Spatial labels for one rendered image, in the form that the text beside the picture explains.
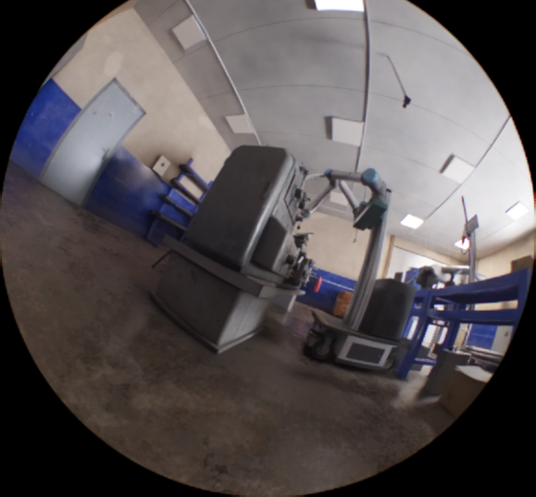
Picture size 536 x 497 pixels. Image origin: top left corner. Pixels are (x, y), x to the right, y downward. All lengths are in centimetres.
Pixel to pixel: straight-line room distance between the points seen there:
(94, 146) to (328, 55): 394
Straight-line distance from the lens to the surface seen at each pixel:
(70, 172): 361
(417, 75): 307
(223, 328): 98
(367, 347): 156
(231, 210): 99
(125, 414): 61
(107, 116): 375
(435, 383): 176
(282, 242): 93
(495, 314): 128
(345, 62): 299
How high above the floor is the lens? 53
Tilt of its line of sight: 13 degrees up
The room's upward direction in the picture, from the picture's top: 24 degrees clockwise
